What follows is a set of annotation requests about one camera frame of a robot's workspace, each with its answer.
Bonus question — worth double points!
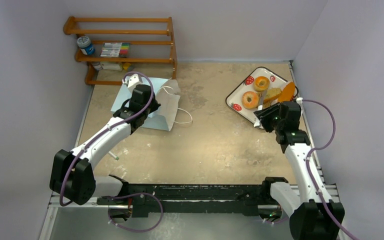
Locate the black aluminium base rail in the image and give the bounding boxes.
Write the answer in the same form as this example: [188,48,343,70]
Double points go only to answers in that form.
[66,177,287,219]

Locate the white orange fake bread slice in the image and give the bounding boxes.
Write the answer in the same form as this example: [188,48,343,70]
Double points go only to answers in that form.
[277,81,296,103]

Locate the small yellow block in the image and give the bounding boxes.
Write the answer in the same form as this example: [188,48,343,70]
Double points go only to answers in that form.
[121,62,134,72]

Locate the purple cable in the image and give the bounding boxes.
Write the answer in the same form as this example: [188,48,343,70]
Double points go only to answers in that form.
[58,71,164,233]
[264,98,360,240]

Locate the box of coloured markers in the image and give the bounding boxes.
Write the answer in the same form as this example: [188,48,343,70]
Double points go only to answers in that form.
[100,42,131,58]

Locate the white strawberry print tray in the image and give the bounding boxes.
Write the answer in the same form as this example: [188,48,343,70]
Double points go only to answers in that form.
[225,67,298,127]

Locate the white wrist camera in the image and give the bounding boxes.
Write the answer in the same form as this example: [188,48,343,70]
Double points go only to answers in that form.
[295,97,303,104]
[123,73,143,94]

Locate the light blue paper bag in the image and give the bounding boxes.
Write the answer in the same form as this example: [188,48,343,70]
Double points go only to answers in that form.
[110,77,194,132]

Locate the orange wooden shelf rack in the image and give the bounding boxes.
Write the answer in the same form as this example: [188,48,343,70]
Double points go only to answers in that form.
[63,16,178,86]

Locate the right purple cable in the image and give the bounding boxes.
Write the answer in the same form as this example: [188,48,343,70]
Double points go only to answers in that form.
[264,98,360,240]

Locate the metal tongs with white handle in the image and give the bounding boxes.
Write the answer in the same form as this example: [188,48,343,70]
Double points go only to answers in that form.
[253,89,268,128]

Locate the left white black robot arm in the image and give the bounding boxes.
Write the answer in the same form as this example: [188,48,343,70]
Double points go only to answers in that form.
[49,84,160,206]

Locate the green capped white marker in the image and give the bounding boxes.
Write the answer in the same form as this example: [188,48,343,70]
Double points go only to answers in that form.
[108,151,119,161]

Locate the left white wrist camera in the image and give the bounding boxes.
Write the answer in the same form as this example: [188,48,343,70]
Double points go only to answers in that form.
[123,73,143,94]

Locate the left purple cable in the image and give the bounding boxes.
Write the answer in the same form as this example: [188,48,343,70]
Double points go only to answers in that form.
[58,71,164,233]

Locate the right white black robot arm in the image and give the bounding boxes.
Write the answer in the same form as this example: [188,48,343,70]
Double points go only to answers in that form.
[254,97,345,240]

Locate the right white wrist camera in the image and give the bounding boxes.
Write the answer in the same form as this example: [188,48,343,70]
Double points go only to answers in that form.
[295,97,303,104]

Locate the blue lidded jar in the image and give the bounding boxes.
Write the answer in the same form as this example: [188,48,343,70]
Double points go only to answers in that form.
[76,36,95,56]

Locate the orange fake bread ring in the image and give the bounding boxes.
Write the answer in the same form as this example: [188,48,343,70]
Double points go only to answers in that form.
[253,75,271,93]

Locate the small white box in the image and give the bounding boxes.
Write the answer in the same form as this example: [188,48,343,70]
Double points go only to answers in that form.
[100,62,123,71]

